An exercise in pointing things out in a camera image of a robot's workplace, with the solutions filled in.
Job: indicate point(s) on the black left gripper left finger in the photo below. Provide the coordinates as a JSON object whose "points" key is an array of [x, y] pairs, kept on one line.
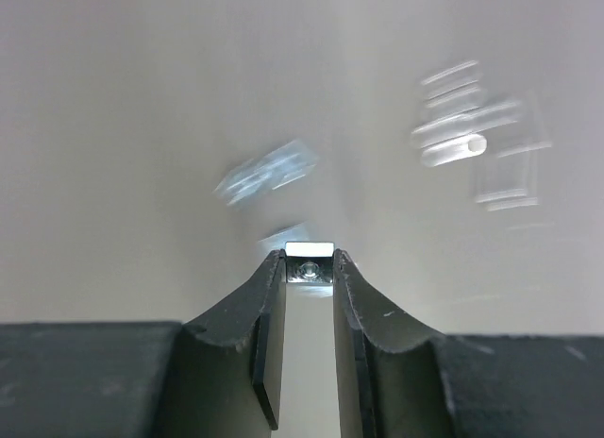
{"points": [[218, 375]]}

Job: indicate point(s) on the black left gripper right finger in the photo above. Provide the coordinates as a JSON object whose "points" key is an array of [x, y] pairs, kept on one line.
{"points": [[398, 377]]}

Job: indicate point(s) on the silver T-slot nut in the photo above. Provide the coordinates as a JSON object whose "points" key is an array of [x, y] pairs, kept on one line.
{"points": [[507, 179], [455, 103], [309, 263], [274, 170]]}

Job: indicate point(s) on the long silver cap screw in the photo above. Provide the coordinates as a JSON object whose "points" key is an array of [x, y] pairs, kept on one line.
{"points": [[461, 148]]}

